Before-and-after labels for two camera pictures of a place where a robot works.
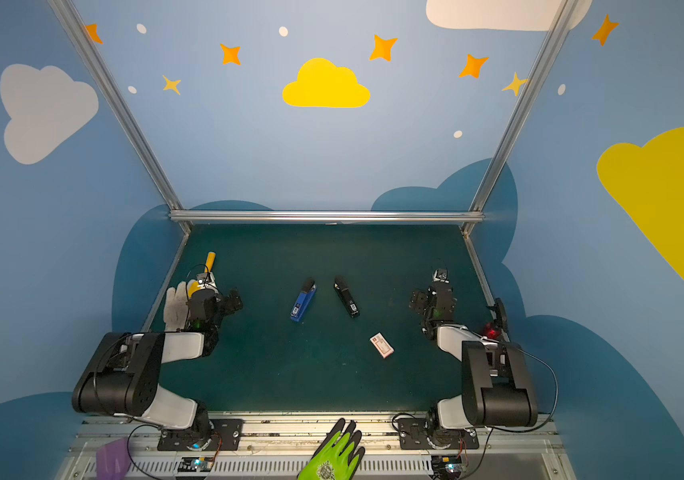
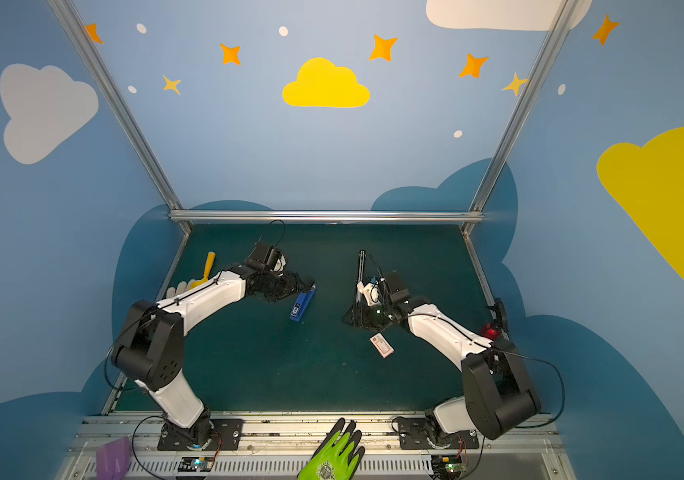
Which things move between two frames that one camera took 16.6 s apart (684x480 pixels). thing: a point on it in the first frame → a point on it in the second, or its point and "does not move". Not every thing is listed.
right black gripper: x=420 y=300 → x=365 y=313
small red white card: x=382 y=345 does not move
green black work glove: x=338 y=456 does not move
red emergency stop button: x=491 y=333 does not move
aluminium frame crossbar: x=327 y=217 does not move
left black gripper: x=228 y=301 → x=288 y=285
